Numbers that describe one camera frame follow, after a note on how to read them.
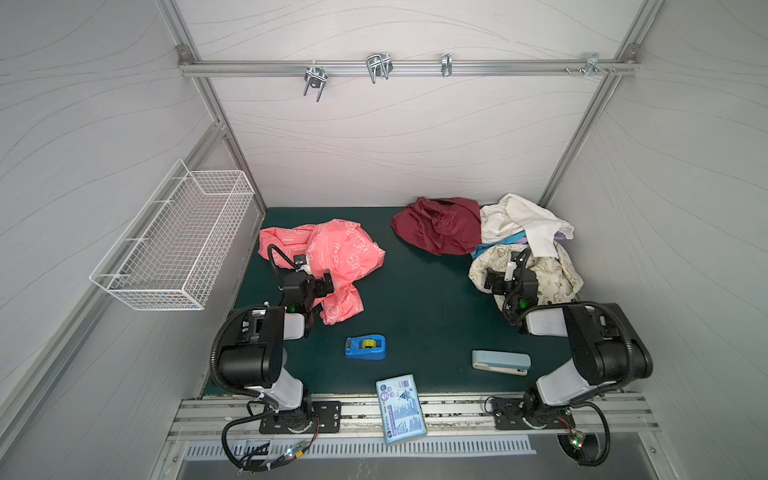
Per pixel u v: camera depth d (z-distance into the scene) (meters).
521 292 0.73
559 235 1.01
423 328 0.88
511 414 0.73
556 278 0.88
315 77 0.80
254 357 0.45
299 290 0.72
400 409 0.70
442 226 1.07
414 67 0.79
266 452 0.71
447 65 0.78
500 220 1.08
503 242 0.95
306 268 0.83
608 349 0.46
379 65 0.76
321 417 0.73
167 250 0.68
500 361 0.77
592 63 0.76
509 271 0.84
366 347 0.81
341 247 0.96
